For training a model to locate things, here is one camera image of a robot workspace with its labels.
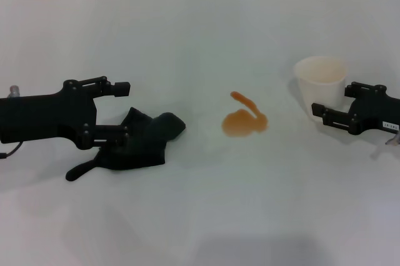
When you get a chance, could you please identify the white paper cup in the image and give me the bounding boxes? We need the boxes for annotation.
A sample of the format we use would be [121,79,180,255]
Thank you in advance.
[293,56,348,122]

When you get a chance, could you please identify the clear right wrist plug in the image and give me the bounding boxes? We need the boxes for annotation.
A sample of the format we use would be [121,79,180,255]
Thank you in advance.
[385,132,400,147]

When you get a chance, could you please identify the thin left wrist cable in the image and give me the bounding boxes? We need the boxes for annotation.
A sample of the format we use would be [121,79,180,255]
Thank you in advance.
[0,142,23,159]

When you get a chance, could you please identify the orange-brown liquid stain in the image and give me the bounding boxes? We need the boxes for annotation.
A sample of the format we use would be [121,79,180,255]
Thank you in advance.
[221,91,269,138]

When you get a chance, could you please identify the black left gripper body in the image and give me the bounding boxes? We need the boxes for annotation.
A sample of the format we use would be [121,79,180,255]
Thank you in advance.
[0,80,96,150]

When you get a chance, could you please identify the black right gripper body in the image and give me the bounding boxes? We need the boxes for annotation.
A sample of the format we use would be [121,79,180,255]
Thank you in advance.
[348,85,400,135]

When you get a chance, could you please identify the dark blue rag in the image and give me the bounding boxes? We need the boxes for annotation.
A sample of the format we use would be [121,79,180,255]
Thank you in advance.
[65,107,188,182]

